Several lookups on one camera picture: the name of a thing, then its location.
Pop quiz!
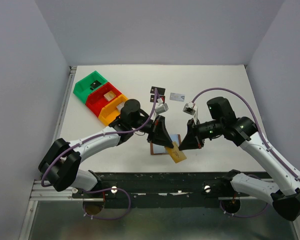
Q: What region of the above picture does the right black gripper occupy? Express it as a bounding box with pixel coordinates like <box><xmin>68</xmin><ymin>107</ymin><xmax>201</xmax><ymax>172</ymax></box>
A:
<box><xmin>178</xmin><ymin>117</ymin><xmax>224</xmax><ymax>151</ymax></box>

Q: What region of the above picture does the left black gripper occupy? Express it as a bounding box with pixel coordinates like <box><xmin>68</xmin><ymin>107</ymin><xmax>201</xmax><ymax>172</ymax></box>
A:
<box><xmin>131</xmin><ymin>115</ymin><xmax>175</xmax><ymax>149</ymax></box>

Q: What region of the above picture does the brown leather card holder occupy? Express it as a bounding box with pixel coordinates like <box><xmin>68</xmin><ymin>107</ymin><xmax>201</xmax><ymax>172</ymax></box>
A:
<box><xmin>150</xmin><ymin>134</ymin><xmax>181</xmax><ymax>155</ymax></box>

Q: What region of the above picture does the gold credit card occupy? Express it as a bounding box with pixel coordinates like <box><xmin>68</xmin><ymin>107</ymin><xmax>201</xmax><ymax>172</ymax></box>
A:
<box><xmin>165</xmin><ymin>141</ymin><xmax>187</xmax><ymax>164</ymax></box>

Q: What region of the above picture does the black credit card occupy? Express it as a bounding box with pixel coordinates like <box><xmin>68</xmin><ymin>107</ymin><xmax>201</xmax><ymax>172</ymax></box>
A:
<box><xmin>150</xmin><ymin>86</ymin><xmax>166</xmax><ymax>96</ymax></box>
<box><xmin>149</xmin><ymin>94</ymin><xmax>161</xmax><ymax>103</ymax></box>

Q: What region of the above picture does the silver VIP credit card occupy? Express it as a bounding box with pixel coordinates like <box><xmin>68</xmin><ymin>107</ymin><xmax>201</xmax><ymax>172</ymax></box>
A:
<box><xmin>169</xmin><ymin>92</ymin><xmax>185</xmax><ymax>102</ymax></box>

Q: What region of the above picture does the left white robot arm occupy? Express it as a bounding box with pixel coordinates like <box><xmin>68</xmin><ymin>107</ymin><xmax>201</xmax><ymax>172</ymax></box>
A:
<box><xmin>38</xmin><ymin>98</ymin><xmax>174</xmax><ymax>198</ymax></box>

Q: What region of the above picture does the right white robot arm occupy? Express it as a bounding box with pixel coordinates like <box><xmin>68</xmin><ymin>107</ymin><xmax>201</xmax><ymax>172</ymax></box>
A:
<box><xmin>178</xmin><ymin>96</ymin><xmax>300</xmax><ymax>222</ymax></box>

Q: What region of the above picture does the silver card in yellow bin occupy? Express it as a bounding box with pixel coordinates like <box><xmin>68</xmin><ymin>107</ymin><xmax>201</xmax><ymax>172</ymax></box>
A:
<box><xmin>116</xmin><ymin>102</ymin><xmax>125</xmax><ymax>112</ymax></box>

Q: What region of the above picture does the gold card in red bin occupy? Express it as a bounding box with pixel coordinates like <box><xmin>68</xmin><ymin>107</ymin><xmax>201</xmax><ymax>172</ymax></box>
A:
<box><xmin>103</xmin><ymin>91</ymin><xmax>116</xmax><ymax>102</ymax></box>

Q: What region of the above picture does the black card in green bin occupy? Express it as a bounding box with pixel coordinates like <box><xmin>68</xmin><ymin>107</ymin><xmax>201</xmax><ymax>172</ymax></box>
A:
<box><xmin>90</xmin><ymin>80</ymin><xmax>102</xmax><ymax>91</ymax></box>

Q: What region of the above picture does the yellow plastic bin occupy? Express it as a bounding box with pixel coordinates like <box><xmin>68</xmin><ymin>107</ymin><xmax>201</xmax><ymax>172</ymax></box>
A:
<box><xmin>98</xmin><ymin>94</ymin><xmax>128</xmax><ymax>126</ymax></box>

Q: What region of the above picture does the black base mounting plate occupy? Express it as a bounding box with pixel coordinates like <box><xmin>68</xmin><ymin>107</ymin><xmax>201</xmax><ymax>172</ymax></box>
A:
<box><xmin>41</xmin><ymin>171</ymin><xmax>278</xmax><ymax>210</ymax></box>

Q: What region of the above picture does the red plastic bin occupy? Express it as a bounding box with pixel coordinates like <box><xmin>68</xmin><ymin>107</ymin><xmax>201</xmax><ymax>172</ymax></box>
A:
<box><xmin>85</xmin><ymin>82</ymin><xmax>122</xmax><ymax>117</ymax></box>

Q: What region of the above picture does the green plastic bin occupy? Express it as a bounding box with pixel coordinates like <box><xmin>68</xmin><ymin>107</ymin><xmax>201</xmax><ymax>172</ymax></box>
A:
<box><xmin>73</xmin><ymin>71</ymin><xmax>108</xmax><ymax>104</ymax></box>

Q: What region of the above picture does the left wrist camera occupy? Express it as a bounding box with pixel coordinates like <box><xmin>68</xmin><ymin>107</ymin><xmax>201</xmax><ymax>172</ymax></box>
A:
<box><xmin>154</xmin><ymin>98</ymin><xmax>169</xmax><ymax>115</ymax></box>

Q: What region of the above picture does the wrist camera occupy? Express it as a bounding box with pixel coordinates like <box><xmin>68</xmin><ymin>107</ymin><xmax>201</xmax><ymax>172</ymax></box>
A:
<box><xmin>182</xmin><ymin>101</ymin><xmax>198</xmax><ymax>125</ymax></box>
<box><xmin>154</xmin><ymin>98</ymin><xmax>169</xmax><ymax>115</ymax></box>

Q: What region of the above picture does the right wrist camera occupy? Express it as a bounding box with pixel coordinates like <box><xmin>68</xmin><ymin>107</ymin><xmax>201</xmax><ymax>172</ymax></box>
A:
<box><xmin>182</xmin><ymin>101</ymin><xmax>198</xmax><ymax>125</ymax></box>

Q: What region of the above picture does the aluminium rail frame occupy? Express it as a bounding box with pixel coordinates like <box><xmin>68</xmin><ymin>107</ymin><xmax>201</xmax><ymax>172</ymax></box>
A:
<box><xmin>17</xmin><ymin>65</ymin><xmax>78</xmax><ymax>240</ymax></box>

